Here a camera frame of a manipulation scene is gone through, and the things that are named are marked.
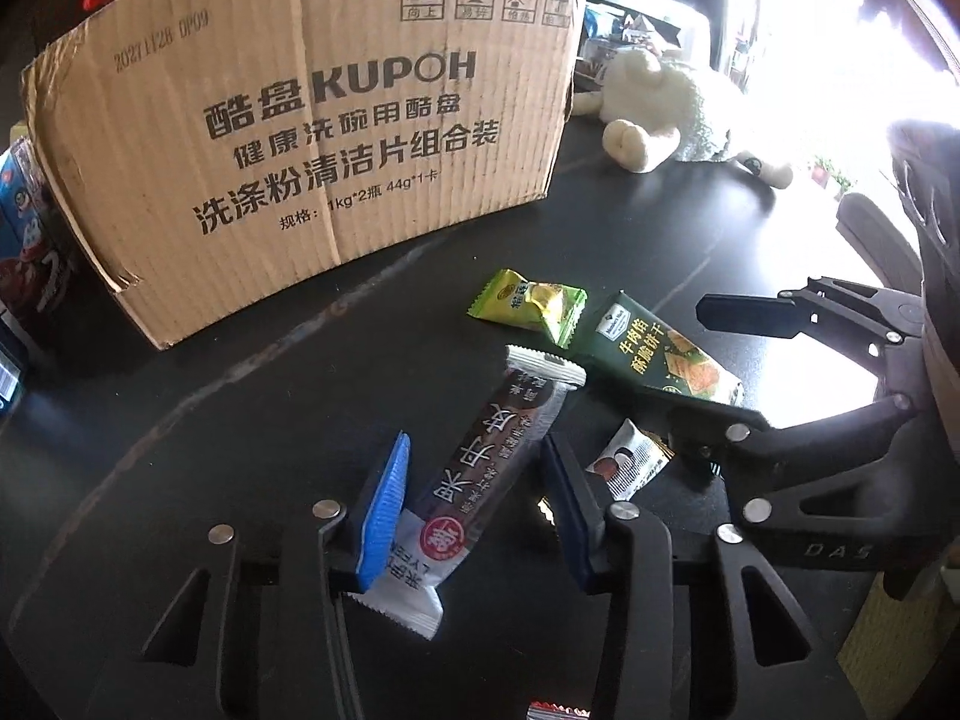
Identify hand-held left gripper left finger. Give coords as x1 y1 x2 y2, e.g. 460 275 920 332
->
11 431 413 720

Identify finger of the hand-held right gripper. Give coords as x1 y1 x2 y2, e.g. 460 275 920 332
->
695 275 928 400
666 394 935 522

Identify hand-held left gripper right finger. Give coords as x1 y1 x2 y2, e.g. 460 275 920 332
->
540 433 845 720

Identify dark green cracker packet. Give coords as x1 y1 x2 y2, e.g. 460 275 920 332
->
577 288 746 410

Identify brown snack bar white ends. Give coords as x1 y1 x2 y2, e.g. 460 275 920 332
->
343 344 588 643

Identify brown cardboard box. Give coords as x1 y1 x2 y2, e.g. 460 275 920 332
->
19 0 590 352

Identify small brown white snack packet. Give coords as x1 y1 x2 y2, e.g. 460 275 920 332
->
586 418 675 503

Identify red white snack packet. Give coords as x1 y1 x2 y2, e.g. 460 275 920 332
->
526 698 596 720

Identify light green candy packet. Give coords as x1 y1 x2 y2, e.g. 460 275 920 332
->
468 268 588 349

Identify white plush sheep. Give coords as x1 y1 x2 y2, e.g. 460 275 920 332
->
573 44 797 191

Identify blue soda can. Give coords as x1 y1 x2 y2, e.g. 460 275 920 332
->
0 340 35 422

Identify blue cookie bag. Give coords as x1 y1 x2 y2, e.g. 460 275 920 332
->
0 136 88 350

